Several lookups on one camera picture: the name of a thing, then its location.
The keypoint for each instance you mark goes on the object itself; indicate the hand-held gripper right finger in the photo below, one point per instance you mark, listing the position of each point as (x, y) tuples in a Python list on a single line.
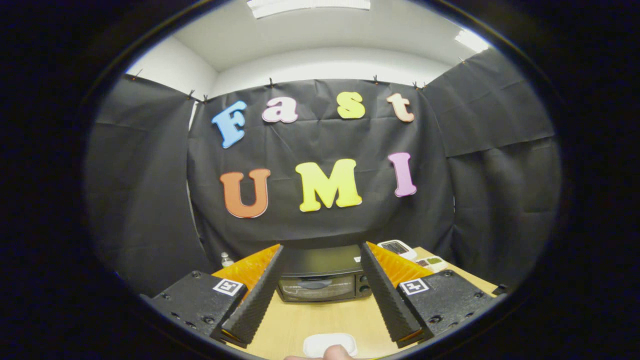
[(390, 300)]

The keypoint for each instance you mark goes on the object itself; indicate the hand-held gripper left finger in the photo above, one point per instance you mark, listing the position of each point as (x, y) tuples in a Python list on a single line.
[(255, 300)]

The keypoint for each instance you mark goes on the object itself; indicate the black toaster oven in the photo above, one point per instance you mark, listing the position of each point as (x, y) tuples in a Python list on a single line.
[(320, 290)]

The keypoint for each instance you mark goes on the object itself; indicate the white pop-up toaster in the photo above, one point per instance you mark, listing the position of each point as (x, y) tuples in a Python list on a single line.
[(410, 254)]

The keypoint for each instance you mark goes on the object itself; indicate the green label plastic bottle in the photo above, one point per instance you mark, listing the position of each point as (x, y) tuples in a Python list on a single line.
[(226, 260)]

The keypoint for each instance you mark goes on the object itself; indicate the white divided snack dish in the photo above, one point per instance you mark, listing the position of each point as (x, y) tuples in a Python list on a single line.
[(432, 264)]

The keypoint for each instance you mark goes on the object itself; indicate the white square plate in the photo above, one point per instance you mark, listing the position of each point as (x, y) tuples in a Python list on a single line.
[(320, 344)]

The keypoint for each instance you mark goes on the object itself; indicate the black backdrop cloth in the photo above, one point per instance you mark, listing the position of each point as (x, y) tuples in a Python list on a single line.
[(320, 140)]

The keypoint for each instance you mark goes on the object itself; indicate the small ceiling light panel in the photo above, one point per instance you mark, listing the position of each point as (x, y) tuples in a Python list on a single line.
[(471, 41)]

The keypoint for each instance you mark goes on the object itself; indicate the large ceiling light panel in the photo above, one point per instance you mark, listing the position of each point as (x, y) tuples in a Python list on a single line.
[(307, 6)]

